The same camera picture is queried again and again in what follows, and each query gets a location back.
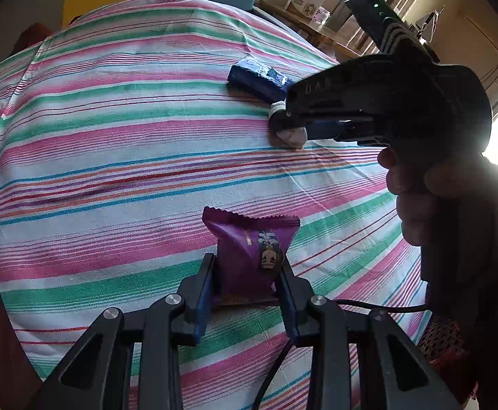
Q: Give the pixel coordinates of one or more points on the wooden side table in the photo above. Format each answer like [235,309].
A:
[317,34]

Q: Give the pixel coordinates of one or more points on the red patterned cloth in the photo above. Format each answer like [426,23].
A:
[445,350]

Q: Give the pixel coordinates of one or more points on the blue tissue pack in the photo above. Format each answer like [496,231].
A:
[253,77]

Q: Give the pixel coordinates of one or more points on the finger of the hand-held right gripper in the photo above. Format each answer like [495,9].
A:
[295,120]
[323,129]

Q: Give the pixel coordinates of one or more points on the striped tablecloth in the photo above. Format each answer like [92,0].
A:
[103,158]

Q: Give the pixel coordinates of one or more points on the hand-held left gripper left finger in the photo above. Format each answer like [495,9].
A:
[202,307]

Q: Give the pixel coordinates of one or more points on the beige knotted cloth bundle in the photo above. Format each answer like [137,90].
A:
[291,139]

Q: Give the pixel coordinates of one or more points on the person's right hand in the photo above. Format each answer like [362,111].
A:
[411,192]

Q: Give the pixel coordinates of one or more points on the purple snack packet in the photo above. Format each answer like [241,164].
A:
[244,256]

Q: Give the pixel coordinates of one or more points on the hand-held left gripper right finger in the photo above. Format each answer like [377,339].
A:
[289,311]

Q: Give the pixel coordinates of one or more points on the dark red chair back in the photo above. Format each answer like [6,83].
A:
[33,36]

